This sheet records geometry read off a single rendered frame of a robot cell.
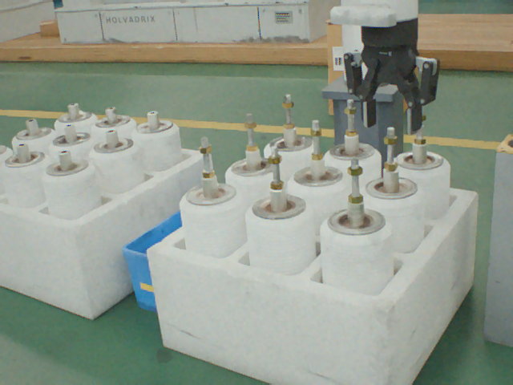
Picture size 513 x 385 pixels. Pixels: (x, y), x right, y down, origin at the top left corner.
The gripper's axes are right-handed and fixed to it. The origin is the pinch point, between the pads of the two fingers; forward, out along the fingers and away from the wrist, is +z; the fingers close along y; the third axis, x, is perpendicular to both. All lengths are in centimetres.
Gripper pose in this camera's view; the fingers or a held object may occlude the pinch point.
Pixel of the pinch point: (390, 120)
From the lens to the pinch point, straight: 93.4
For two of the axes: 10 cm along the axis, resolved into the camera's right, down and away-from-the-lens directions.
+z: 0.9, 9.1, 4.0
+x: -6.8, 3.4, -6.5
